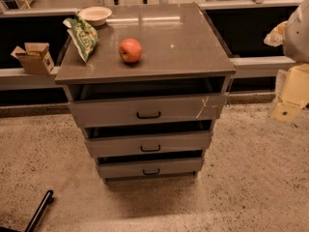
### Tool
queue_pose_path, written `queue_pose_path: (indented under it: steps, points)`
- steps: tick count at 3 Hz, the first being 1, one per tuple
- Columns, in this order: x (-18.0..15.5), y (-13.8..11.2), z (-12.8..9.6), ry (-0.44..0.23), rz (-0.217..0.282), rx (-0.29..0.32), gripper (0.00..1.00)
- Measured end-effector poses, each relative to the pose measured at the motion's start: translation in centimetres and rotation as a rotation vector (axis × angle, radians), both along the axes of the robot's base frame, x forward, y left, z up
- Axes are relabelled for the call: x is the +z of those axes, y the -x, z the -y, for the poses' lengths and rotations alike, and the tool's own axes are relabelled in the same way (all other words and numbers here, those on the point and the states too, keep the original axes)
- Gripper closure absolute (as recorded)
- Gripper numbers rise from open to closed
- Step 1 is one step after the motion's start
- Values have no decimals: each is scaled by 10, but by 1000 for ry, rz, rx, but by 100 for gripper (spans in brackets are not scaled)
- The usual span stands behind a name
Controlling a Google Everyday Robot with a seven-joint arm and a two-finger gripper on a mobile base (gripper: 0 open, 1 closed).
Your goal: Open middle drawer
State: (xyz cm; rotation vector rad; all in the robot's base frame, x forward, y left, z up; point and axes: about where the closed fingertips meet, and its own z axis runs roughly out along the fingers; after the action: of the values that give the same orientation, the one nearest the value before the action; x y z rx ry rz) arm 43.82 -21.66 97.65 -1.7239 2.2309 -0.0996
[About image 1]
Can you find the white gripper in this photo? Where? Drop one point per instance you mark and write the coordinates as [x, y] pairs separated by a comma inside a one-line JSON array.
[[297, 38]]

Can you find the grey drawer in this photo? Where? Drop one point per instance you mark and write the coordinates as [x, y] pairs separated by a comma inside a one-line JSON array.
[[150, 168], [146, 110], [147, 144]]

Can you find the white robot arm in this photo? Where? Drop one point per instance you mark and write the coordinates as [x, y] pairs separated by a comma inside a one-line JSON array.
[[296, 41]]

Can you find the grey top drawer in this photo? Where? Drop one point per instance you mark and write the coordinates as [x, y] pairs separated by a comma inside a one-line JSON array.
[[146, 110]]

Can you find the grey drawer cabinet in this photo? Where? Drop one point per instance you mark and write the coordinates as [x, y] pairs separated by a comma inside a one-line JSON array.
[[181, 56]]

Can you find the grey bottom drawer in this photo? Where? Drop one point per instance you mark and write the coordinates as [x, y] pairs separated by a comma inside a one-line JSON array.
[[150, 168]]

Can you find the red apple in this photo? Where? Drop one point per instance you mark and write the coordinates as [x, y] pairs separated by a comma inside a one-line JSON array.
[[130, 50]]

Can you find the white bowl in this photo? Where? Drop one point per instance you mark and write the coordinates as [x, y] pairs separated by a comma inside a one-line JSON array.
[[96, 16]]

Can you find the green chip bag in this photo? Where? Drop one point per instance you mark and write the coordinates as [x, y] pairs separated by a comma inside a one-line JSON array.
[[83, 34]]

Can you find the small cardboard box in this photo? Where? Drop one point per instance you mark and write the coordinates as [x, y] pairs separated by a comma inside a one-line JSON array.
[[34, 58]]

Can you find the black bar on floor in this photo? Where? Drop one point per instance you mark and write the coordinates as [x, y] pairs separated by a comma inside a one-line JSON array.
[[47, 199]]

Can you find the grey ledge rail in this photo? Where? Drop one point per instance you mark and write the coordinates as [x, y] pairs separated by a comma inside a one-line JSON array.
[[18, 79]]

